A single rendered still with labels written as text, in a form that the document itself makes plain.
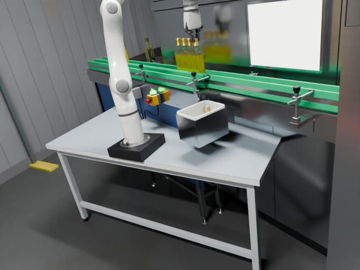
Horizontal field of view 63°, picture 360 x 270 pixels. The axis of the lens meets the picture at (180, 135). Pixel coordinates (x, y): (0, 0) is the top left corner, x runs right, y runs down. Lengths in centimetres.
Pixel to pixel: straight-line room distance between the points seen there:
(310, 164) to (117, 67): 118
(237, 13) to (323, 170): 96
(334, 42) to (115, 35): 105
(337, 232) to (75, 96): 371
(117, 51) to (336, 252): 139
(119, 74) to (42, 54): 254
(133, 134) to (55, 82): 256
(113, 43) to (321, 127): 110
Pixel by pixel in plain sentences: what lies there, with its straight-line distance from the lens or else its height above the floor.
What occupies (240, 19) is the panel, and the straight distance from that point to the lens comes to 173.
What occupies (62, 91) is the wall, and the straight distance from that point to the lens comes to 424.
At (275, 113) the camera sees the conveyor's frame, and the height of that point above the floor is 100.
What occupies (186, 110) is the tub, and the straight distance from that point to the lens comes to 162.
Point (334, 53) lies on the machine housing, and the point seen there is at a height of 124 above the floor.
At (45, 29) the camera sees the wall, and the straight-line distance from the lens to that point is 418.
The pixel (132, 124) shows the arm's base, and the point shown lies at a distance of 173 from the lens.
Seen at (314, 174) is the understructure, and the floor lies 58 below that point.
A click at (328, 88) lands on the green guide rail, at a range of 139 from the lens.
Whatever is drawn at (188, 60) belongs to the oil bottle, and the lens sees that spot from 188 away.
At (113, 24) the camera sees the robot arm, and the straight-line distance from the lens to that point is 164.
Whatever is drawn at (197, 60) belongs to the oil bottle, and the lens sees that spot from 182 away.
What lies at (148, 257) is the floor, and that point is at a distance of 219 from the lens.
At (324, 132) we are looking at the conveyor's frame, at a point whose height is 96.
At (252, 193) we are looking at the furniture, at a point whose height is 64.
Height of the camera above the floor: 156
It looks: 25 degrees down
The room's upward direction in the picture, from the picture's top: 10 degrees counter-clockwise
